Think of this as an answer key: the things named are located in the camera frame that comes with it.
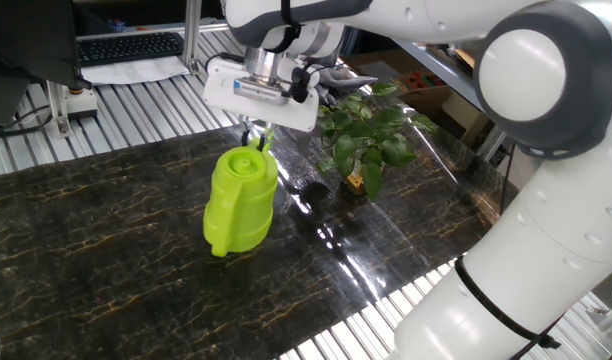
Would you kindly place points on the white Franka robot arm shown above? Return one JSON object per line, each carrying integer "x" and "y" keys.
{"x": 536, "y": 250}

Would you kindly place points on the white paper sheets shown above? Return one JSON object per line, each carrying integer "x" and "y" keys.
{"x": 136, "y": 72}

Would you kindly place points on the aluminium table frame beam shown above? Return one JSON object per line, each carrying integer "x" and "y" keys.
{"x": 436, "y": 70}

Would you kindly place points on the silver blue-tipped flange bracket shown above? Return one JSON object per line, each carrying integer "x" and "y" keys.
{"x": 261, "y": 91}

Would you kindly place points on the black marble pattern mat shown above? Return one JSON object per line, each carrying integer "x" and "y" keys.
{"x": 111, "y": 250}

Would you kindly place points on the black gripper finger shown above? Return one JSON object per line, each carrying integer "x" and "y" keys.
{"x": 261, "y": 144}
{"x": 245, "y": 139}

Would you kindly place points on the aluminium table frame leg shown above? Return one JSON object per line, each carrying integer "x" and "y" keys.
{"x": 488, "y": 145}

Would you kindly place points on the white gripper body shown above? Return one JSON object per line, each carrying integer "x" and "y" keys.
{"x": 266, "y": 112}

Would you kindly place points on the open cardboard box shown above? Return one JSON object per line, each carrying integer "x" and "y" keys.
{"x": 461, "y": 115}

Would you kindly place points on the black computer keyboard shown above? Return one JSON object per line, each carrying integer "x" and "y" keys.
{"x": 131, "y": 47}

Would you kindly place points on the lime green watering can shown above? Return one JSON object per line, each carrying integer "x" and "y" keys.
{"x": 241, "y": 210}

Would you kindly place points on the aluminium frame post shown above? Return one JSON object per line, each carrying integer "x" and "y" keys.
{"x": 192, "y": 35}

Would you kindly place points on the green leafy potted plant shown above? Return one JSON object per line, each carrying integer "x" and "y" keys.
{"x": 356, "y": 132}

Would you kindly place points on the short aluminium bracket post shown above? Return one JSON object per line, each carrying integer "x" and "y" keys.
{"x": 58, "y": 107}

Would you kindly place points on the colourful small parts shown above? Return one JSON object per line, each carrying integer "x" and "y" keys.
{"x": 418, "y": 80}

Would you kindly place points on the grey crumpled cloth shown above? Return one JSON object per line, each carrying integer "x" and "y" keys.
{"x": 346, "y": 80}

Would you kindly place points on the white base block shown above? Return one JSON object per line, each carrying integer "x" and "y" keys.
{"x": 83, "y": 105}

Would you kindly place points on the black computer monitor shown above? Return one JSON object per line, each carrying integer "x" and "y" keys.
{"x": 31, "y": 40}

